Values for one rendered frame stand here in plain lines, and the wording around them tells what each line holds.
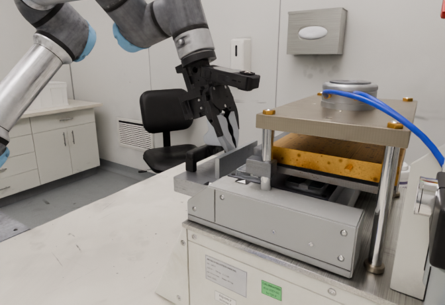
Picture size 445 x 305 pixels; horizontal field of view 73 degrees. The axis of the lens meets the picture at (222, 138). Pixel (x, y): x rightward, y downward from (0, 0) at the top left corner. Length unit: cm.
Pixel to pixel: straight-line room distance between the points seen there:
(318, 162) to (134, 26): 44
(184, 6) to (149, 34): 9
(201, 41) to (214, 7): 178
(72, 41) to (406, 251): 90
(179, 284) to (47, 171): 261
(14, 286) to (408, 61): 187
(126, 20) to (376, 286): 59
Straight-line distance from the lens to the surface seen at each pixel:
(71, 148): 318
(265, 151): 42
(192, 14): 61
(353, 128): 37
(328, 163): 43
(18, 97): 94
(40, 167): 307
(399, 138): 37
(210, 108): 56
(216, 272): 51
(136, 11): 65
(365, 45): 196
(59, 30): 98
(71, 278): 74
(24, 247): 89
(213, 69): 58
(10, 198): 311
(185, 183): 56
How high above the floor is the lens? 118
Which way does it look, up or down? 15 degrees down
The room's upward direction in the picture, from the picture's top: straight up
